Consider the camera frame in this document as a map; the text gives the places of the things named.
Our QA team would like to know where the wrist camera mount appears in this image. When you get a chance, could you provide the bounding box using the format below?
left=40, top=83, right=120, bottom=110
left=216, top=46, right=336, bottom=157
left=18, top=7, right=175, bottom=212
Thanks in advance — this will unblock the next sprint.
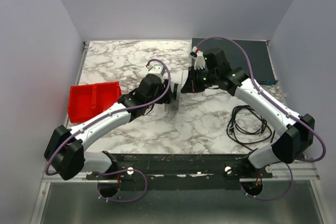
left=146, top=63, right=165, bottom=79
left=190, top=46, right=206, bottom=70

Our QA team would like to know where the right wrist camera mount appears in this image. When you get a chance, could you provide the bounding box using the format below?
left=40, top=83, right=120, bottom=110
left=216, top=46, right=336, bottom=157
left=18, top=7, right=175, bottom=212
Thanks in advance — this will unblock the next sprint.
left=190, top=46, right=206, bottom=70

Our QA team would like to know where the red plastic bin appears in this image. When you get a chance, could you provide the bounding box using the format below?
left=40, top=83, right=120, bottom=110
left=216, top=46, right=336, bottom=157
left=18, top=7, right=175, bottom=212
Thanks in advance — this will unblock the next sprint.
left=67, top=82, right=121, bottom=123

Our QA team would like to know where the blue network switch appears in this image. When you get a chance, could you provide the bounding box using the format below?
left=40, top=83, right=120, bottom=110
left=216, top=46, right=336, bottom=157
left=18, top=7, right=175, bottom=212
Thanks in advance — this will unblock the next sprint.
left=199, top=39, right=278, bottom=86

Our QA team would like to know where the black coiled cable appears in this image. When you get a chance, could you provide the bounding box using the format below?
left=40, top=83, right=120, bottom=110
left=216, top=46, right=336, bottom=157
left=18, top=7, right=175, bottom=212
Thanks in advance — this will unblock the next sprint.
left=226, top=104, right=276, bottom=154

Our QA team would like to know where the white cable spool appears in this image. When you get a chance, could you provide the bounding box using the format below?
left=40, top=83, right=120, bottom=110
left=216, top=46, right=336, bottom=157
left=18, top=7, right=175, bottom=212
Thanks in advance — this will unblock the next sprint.
left=164, top=70, right=187, bottom=112

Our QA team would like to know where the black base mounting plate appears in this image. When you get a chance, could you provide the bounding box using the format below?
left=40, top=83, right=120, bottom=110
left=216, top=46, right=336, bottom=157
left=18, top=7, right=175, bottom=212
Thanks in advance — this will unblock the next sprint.
left=86, top=154, right=275, bottom=191

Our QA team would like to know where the aluminium extrusion rail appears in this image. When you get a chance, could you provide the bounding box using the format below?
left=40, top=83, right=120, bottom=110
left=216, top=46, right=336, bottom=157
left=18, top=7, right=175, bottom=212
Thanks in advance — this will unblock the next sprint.
left=270, top=161, right=320, bottom=180

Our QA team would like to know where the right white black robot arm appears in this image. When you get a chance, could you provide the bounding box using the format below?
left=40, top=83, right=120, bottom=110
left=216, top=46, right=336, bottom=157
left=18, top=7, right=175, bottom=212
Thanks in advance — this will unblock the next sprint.
left=181, top=47, right=314, bottom=168

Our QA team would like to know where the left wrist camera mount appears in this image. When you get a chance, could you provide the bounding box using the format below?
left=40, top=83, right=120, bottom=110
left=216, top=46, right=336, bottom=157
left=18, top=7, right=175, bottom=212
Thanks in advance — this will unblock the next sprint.
left=146, top=63, right=165, bottom=79

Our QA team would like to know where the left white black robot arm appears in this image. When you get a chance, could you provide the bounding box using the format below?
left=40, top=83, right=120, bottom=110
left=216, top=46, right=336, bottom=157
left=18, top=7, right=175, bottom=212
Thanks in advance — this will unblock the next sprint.
left=44, top=74, right=172, bottom=180

